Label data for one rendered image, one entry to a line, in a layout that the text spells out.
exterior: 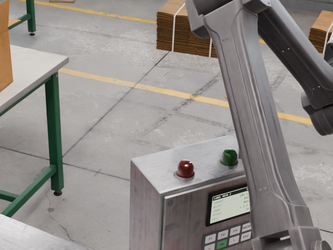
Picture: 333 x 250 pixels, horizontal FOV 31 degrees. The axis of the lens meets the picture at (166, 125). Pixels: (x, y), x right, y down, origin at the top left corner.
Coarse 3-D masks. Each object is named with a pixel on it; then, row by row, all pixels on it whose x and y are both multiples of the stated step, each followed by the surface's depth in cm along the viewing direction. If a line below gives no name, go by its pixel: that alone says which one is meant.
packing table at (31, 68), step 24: (24, 48) 295; (24, 72) 271; (48, 72) 274; (0, 96) 250; (24, 96) 268; (48, 96) 293; (48, 120) 300; (48, 168) 309; (0, 192) 289; (24, 192) 290
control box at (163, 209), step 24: (192, 144) 89; (216, 144) 89; (144, 168) 83; (168, 168) 83; (216, 168) 84; (240, 168) 84; (144, 192) 83; (168, 192) 79; (192, 192) 80; (144, 216) 84; (168, 216) 80; (192, 216) 82; (240, 216) 87; (144, 240) 86; (168, 240) 82; (192, 240) 84
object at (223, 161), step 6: (228, 150) 84; (234, 150) 84; (222, 156) 84; (228, 156) 83; (234, 156) 83; (222, 162) 84; (228, 162) 83; (234, 162) 84; (228, 168) 84; (234, 168) 84
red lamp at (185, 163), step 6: (180, 162) 81; (186, 162) 81; (180, 168) 80; (186, 168) 80; (192, 168) 80; (180, 174) 81; (186, 174) 80; (192, 174) 81; (180, 180) 81; (186, 180) 81
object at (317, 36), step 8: (320, 16) 534; (328, 16) 535; (320, 24) 516; (328, 24) 517; (312, 32) 507; (320, 32) 504; (328, 32) 501; (312, 40) 510; (320, 40) 507; (328, 40) 504; (320, 48) 511
